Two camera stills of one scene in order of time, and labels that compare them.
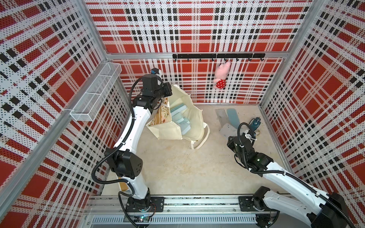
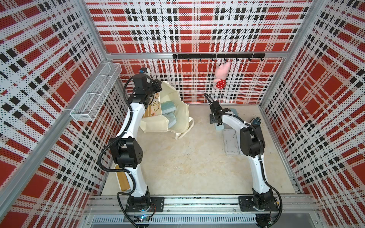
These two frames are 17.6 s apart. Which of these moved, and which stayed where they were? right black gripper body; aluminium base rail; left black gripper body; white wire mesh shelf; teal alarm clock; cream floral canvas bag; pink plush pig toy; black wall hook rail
Moved: left black gripper body; right black gripper body; cream floral canvas bag
Stayed: white wire mesh shelf; aluminium base rail; pink plush pig toy; teal alarm clock; black wall hook rail
